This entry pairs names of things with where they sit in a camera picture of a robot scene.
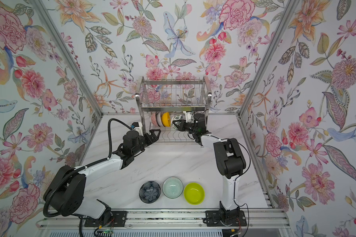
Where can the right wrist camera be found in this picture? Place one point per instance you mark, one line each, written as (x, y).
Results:
(189, 116)

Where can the pale celadon bowl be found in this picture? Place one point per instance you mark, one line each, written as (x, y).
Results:
(172, 187)

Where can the yellow bowl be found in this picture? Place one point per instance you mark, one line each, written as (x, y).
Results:
(166, 120)

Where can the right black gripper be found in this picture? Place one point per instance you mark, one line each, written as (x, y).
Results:
(181, 128)

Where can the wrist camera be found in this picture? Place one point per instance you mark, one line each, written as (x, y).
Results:
(137, 126)
(189, 116)

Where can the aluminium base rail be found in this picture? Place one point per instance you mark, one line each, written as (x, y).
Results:
(253, 218)

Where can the lime green bowl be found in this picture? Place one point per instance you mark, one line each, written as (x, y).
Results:
(194, 193)

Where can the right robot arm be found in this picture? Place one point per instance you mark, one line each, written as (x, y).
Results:
(229, 159)

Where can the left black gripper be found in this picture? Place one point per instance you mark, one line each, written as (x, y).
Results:
(153, 137)

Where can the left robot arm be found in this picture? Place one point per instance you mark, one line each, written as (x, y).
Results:
(66, 194)

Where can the green leaf pattern bowl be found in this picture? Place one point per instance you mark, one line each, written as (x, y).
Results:
(174, 120)

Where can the dark blue flower bowl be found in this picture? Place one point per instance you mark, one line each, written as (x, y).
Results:
(149, 192)

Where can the steel two-tier dish rack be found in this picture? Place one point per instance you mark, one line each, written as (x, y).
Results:
(175, 96)

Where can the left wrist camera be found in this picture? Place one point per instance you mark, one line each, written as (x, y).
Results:
(137, 126)

